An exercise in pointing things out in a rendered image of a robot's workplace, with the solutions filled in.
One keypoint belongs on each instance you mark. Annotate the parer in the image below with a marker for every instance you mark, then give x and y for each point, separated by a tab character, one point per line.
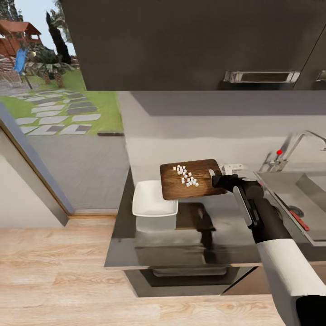
303	225

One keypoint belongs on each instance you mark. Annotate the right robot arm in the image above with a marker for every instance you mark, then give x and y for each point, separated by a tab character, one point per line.
298	293

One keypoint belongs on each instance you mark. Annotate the bowl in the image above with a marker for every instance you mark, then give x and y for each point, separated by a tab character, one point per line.
148	201

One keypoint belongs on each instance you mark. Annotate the drop in sink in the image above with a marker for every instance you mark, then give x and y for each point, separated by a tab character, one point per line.
302	191

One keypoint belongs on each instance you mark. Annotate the fixed window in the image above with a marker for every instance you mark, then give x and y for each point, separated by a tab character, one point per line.
72	138

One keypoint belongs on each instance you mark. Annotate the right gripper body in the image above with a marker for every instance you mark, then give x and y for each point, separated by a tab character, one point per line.
221	181

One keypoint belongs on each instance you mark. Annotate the dishwasher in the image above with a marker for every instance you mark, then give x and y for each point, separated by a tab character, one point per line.
181	282

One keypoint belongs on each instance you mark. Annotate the cutting board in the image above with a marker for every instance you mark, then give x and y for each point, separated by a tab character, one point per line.
173	188

